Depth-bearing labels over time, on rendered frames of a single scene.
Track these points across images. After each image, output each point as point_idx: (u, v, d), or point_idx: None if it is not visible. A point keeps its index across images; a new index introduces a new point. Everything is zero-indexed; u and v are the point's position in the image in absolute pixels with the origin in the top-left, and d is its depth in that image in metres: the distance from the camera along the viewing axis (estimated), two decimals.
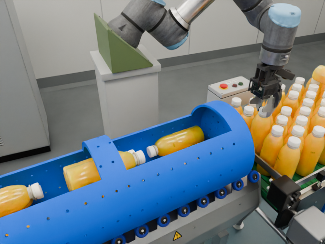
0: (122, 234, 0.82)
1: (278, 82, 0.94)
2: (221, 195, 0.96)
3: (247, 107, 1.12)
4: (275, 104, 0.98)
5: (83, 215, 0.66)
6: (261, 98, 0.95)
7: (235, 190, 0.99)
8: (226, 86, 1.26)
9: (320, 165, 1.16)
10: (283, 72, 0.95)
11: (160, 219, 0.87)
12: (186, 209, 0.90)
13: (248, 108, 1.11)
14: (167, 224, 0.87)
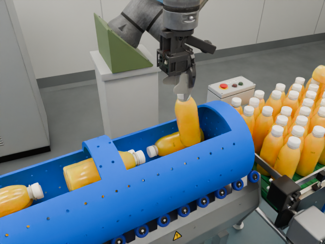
0: (122, 234, 0.82)
1: (189, 53, 0.74)
2: (221, 195, 0.96)
3: (247, 107, 1.12)
4: (190, 83, 0.79)
5: (83, 215, 0.66)
6: (169, 74, 0.75)
7: (235, 190, 0.99)
8: (226, 86, 1.26)
9: (320, 165, 1.16)
10: (197, 42, 0.75)
11: (160, 219, 0.87)
12: (186, 209, 0.90)
13: (248, 108, 1.11)
14: (167, 224, 0.87)
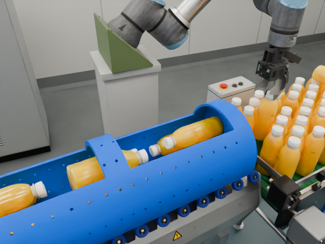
0: (125, 236, 0.82)
1: (286, 64, 0.97)
2: (220, 195, 0.96)
3: (247, 107, 1.12)
4: (282, 86, 1.01)
5: (87, 213, 0.66)
6: (269, 80, 0.98)
7: (233, 188, 0.98)
8: (226, 86, 1.26)
9: (320, 165, 1.16)
10: (290, 54, 0.98)
11: (161, 218, 0.87)
12: (186, 210, 0.90)
13: (248, 108, 1.11)
14: (165, 225, 0.87)
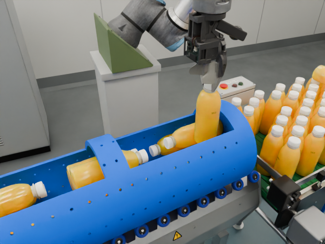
0: (125, 236, 0.82)
1: (220, 39, 0.69)
2: (220, 195, 0.96)
3: (247, 107, 1.12)
4: (220, 72, 0.73)
5: (87, 213, 0.66)
6: (198, 62, 0.69)
7: (233, 188, 0.98)
8: (226, 86, 1.26)
9: (320, 165, 1.16)
10: (228, 27, 0.70)
11: (161, 218, 0.87)
12: (186, 210, 0.90)
13: (248, 108, 1.11)
14: (165, 225, 0.87)
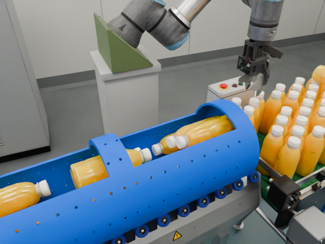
0: (125, 239, 0.82)
1: (266, 58, 0.95)
2: (219, 193, 0.95)
3: (247, 107, 1.12)
4: (264, 81, 1.00)
5: (91, 211, 0.67)
6: (249, 74, 0.96)
7: (232, 185, 0.98)
8: (226, 86, 1.26)
9: (320, 165, 1.16)
10: (271, 49, 0.97)
11: (162, 216, 0.87)
12: (185, 211, 0.90)
13: (248, 108, 1.11)
14: (163, 225, 0.87)
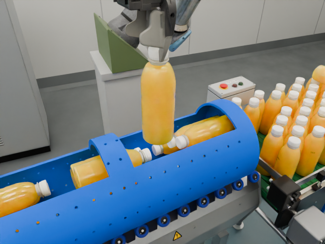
0: (125, 239, 0.82)
1: None
2: (219, 193, 0.95)
3: (155, 47, 0.54)
4: (168, 28, 0.48)
5: (91, 211, 0.67)
6: (129, 6, 0.44)
7: (232, 185, 0.98)
8: (226, 86, 1.26)
9: (320, 165, 1.16)
10: None
11: (162, 216, 0.87)
12: (185, 211, 0.90)
13: (155, 48, 0.53)
14: (163, 225, 0.87)
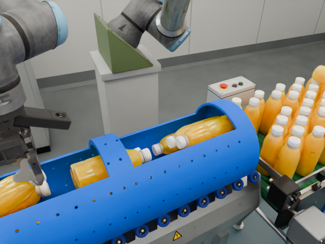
0: (125, 239, 0.82)
1: (20, 138, 0.56)
2: (219, 193, 0.95)
3: None
4: (35, 169, 0.61)
5: (91, 211, 0.67)
6: None
7: (232, 185, 0.98)
8: (226, 86, 1.26)
9: (320, 165, 1.16)
10: (34, 121, 0.58)
11: (162, 216, 0.87)
12: (185, 211, 0.90)
13: None
14: (163, 225, 0.87)
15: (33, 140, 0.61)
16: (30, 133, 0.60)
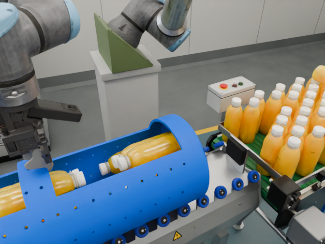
0: None
1: (33, 129, 0.58)
2: (221, 189, 0.96)
3: None
4: (47, 159, 0.64)
5: None
6: (10, 154, 0.59)
7: (235, 190, 0.99)
8: (226, 86, 1.26)
9: (320, 165, 1.16)
10: (46, 113, 0.59)
11: (163, 224, 0.87)
12: (184, 208, 0.90)
13: None
14: (168, 216, 0.88)
15: None
16: (42, 125, 0.62)
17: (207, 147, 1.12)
